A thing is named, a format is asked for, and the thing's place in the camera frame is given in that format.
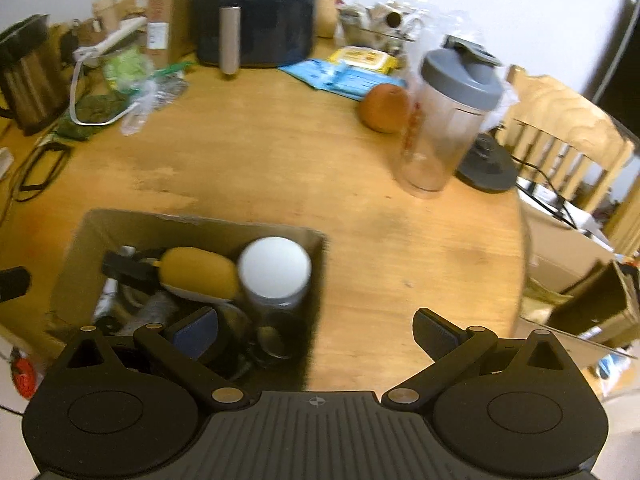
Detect white lidded jar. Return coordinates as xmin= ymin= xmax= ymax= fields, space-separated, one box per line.
xmin=237 ymin=236 xmax=312 ymax=322

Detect clear shaker bottle grey lid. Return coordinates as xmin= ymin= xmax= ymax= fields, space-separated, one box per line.
xmin=396 ymin=34 xmax=506 ymax=201

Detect cardboard box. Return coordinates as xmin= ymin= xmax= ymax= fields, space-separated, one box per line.
xmin=46 ymin=208 xmax=329 ymax=397

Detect white cable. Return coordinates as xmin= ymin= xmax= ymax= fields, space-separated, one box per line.
xmin=68 ymin=52 xmax=147 ymax=127

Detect blue wipes packet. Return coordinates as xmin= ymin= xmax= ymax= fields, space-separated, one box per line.
xmin=276 ymin=58 xmax=409 ymax=102

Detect tall cardboard carton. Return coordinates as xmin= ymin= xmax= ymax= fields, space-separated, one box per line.
xmin=146 ymin=0 xmax=199 ymax=72

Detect cardboard boxes on floor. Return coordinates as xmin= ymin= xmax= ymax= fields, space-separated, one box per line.
xmin=519 ymin=199 xmax=640 ymax=357

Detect green printed plastic bag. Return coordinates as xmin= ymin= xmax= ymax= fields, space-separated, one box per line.
xmin=96 ymin=44 xmax=157 ymax=94

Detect dark green dried food bag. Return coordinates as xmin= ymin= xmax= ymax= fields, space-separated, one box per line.
xmin=51 ymin=91 xmax=132 ymax=142

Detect white power strip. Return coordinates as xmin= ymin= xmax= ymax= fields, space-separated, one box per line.
xmin=73 ymin=15 xmax=149 ymax=62

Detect beige oval case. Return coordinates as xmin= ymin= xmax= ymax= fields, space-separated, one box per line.
xmin=158 ymin=246 xmax=240 ymax=304

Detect glass bowl of clutter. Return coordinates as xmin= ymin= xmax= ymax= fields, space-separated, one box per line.
xmin=339 ymin=1 xmax=427 ymax=54

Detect wooden chair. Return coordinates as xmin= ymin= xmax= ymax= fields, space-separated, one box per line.
xmin=494 ymin=64 xmax=637 ymax=257

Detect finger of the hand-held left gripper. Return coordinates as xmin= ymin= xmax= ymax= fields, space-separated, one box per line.
xmin=0 ymin=267 xmax=32 ymax=304

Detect steel electric kettle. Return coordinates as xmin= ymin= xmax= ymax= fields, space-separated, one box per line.
xmin=0 ymin=14 xmax=69 ymax=137

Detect orange fruit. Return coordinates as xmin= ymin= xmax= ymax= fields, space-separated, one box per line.
xmin=356 ymin=83 xmax=412 ymax=135

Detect yellow wipes packet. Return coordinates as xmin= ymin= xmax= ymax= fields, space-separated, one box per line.
xmin=326 ymin=45 xmax=399 ymax=76

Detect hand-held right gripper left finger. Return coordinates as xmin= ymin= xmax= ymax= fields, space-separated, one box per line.
xmin=67 ymin=307 xmax=251 ymax=406

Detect clear plastic bag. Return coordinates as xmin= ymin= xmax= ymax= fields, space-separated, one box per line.
xmin=119 ymin=61 xmax=194 ymax=137

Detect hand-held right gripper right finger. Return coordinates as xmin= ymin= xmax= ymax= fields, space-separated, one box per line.
xmin=382 ymin=309 xmax=568 ymax=405

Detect black blender base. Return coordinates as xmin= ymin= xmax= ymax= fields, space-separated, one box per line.
xmin=454 ymin=131 xmax=519 ymax=194

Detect dark blue air fryer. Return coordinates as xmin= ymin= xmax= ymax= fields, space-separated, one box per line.
xmin=186 ymin=0 xmax=322 ymax=77

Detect brown paper cup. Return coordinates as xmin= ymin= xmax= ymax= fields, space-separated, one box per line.
xmin=91 ymin=0 xmax=122 ymax=34

